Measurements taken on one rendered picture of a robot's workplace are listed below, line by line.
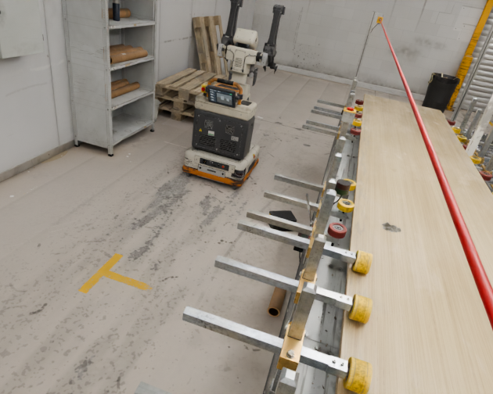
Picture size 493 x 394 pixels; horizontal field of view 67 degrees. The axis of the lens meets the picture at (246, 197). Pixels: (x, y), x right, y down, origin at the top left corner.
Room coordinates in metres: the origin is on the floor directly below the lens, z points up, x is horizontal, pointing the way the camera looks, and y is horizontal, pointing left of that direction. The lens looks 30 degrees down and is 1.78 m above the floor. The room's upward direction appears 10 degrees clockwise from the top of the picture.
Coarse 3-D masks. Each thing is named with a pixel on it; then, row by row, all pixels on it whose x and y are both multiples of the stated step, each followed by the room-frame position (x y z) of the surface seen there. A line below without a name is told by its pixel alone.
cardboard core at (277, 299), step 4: (276, 288) 1.84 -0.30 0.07; (280, 288) 1.83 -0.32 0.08; (276, 292) 1.80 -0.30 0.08; (280, 292) 1.80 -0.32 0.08; (284, 292) 1.82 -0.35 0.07; (272, 296) 1.77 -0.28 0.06; (276, 296) 1.76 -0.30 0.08; (280, 296) 1.77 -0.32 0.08; (284, 296) 1.80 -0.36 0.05; (272, 300) 1.73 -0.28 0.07; (276, 300) 1.72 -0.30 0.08; (280, 300) 1.74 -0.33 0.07; (272, 304) 1.69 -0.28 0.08; (276, 304) 1.69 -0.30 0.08; (280, 304) 1.71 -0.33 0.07; (268, 308) 1.67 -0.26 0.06; (272, 308) 1.72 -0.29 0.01; (276, 308) 1.66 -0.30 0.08; (280, 308) 1.68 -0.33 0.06; (268, 312) 1.67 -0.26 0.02; (272, 312) 1.69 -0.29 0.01; (276, 312) 1.69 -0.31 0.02; (272, 316) 1.66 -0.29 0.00; (276, 316) 1.66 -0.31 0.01
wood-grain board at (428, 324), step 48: (384, 144) 2.64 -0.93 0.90; (384, 192) 1.83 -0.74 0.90; (432, 192) 1.94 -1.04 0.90; (480, 192) 2.06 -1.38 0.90; (384, 240) 1.36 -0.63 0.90; (432, 240) 1.43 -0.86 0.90; (480, 240) 1.50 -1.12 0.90; (384, 288) 1.04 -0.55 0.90; (432, 288) 1.09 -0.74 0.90; (384, 336) 0.82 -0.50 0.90; (432, 336) 0.85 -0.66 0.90; (480, 336) 0.89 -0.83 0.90; (336, 384) 0.64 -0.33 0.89; (384, 384) 0.65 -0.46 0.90; (432, 384) 0.68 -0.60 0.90; (480, 384) 0.71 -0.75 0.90
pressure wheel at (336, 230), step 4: (332, 224) 1.40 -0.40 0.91; (336, 224) 1.41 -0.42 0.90; (340, 224) 1.42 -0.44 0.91; (328, 228) 1.39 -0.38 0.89; (332, 228) 1.37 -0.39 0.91; (336, 228) 1.38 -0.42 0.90; (340, 228) 1.39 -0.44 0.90; (344, 228) 1.39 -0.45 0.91; (328, 232) 1.38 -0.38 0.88; (332, 232) 1.36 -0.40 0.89; (336, 232) 1.35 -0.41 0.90; (340, 232) 1.35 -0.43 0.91; (344, 232) 1.36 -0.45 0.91; (332, 236) 1.36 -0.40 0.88; (336, 236) 1.35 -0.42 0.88; (340, 236) 1.35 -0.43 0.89; (344, 236) 1.37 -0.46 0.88; (332, 244) 1.39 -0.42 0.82
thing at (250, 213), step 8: (248, 216) 1.46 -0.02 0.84; (256, 216) 1.45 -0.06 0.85; (264, 216) 1.45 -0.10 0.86; (272, 216) 1.46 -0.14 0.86; (272, 224) 1.44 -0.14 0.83; (280, 224) 1.43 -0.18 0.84; (288, 224) 1.42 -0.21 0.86; (296, 224) 1.42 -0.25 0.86; (304, 232) 1.40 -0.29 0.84; (328, 240) 1.38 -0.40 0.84; (336, 240) 1.37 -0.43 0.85
